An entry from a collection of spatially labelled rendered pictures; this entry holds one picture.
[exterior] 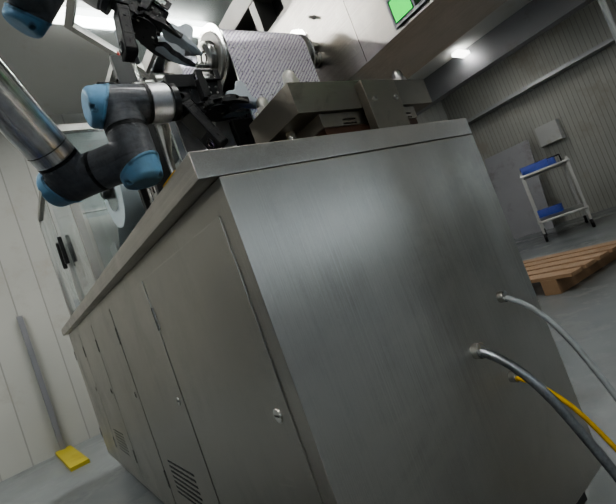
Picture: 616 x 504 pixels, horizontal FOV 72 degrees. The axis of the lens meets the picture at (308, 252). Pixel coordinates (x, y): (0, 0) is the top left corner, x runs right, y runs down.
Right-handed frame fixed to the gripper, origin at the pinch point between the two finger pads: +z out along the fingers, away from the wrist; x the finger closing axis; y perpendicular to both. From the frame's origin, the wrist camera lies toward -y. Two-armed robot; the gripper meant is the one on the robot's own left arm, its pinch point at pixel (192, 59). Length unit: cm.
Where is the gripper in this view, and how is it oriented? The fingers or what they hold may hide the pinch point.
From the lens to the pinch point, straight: 109.3
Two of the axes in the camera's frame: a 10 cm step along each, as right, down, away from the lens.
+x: -5.4, 2.4, 8.1
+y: 2.3, -8.8, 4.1
